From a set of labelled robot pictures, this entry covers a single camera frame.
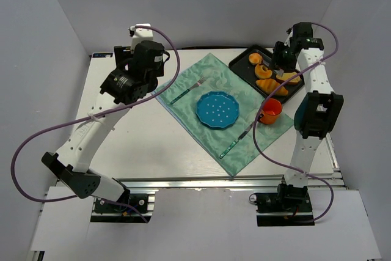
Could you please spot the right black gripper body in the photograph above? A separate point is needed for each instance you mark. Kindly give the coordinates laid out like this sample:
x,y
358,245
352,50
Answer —
x,y
280,57

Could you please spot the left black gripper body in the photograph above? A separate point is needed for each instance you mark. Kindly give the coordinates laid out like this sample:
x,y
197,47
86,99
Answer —
x,y
121,54

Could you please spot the metal tongs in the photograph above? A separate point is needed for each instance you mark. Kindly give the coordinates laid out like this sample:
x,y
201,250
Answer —
x,y
279,73

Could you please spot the orange ring donut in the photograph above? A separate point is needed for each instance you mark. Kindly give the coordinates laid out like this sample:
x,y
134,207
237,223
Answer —
x,y
262,72

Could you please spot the small round bun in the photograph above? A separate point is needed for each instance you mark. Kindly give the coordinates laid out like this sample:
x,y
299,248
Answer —
x,y
255,59

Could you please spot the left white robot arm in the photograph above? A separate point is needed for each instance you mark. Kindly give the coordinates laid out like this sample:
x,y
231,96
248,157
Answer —
x,y
132,79

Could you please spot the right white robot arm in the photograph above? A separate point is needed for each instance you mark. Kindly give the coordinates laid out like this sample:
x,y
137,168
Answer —
x,y
286,191

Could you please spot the brown bread slice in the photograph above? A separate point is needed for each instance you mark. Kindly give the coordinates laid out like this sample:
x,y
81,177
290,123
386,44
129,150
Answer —
x,y
290,77

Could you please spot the black baking tray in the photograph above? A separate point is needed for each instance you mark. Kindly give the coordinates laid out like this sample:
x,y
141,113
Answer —
x,y
242,67

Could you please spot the orange croissant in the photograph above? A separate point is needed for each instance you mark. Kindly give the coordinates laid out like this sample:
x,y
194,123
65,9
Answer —
x,y
270,85

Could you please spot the orange mug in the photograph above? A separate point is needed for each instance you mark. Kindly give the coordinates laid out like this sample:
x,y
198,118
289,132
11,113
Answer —
x,y
270,112

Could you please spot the blue dotted plate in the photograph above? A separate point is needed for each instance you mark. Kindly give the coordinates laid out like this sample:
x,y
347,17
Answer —
x,y
217,110

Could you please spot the green patterned placemat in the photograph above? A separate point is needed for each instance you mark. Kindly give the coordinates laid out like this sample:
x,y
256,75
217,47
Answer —
x,y
220,78

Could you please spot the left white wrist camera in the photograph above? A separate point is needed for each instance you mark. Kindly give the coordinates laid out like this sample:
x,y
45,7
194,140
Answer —
x,y
140,34

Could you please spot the green handled fork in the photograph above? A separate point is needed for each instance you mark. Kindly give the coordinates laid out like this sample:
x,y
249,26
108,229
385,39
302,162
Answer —
x,y
197,84

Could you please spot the green handled knife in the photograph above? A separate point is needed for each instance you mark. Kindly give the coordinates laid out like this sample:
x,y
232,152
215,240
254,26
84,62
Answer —
x,y
234,143

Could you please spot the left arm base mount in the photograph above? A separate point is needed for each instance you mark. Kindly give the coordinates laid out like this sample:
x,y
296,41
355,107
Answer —
x,y
137,209

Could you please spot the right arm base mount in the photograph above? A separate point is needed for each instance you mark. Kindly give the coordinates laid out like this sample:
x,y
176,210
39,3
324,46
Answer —
x,y
271,212

